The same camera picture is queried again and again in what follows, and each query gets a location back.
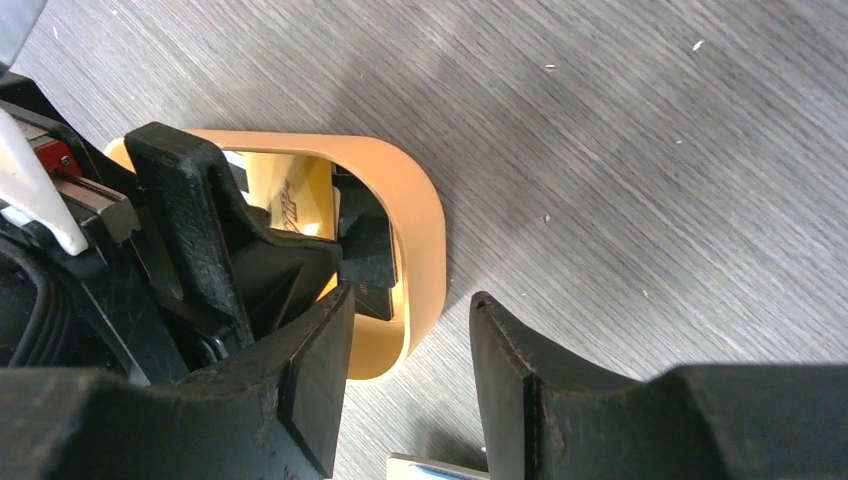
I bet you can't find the orange oval tray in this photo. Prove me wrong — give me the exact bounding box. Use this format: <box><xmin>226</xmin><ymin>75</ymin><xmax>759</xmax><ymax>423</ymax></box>
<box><xmin>104</xmin><ymin>128</ymin><xmax>449</xmax><ymax>383</ymax></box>

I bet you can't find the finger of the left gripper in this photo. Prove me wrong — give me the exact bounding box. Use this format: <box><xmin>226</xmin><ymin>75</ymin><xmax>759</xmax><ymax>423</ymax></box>
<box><xmin>331</xmin><ymin>165</ymin><xmax>399</xmax><ymax>293</ymax></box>

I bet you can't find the gold credit card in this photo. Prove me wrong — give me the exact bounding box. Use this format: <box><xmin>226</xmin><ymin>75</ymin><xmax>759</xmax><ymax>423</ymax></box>
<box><xmin>224</xmin><ymin>150</ymin><xmax>340</xmax><ymax>240</ymax></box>

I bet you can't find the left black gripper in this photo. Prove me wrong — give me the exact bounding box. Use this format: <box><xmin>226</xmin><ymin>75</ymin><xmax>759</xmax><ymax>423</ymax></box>
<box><xmin>1</xmin><ymin>72</ymin><xmax>342</xmax><ymax>385</ymax></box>

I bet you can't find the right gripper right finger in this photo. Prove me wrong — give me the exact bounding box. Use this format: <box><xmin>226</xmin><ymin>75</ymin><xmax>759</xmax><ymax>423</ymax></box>
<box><xmin>469</xmin><ymin>292</ymin><xmax>847</xmax><ymax>479</ymax></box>

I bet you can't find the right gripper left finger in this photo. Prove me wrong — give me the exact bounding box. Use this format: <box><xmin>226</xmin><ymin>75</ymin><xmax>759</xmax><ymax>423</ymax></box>
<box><xmin>1</xmin><ymin>284</ymin><xmax>354</xmax><ymax>479</ymax></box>

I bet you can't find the black white credit card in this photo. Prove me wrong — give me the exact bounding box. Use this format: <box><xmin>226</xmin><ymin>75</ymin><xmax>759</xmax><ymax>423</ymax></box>
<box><xmin>331</xmin><ymin>168</ymin><xmax>400</xmax><ymax>323</ymax></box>

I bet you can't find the grey card holder wallet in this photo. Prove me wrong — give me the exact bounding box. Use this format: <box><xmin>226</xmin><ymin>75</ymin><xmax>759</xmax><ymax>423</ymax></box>
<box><xmin>386</xmin><ymin>453</ymin><xmax>490</xmax><ymax>480</ymax></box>

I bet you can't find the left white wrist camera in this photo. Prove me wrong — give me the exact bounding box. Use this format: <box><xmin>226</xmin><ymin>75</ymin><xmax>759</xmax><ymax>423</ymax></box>
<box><xmin>1</xmin><ymin>110</ymin><xmax>89</xmax><ymax>256</ymax></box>

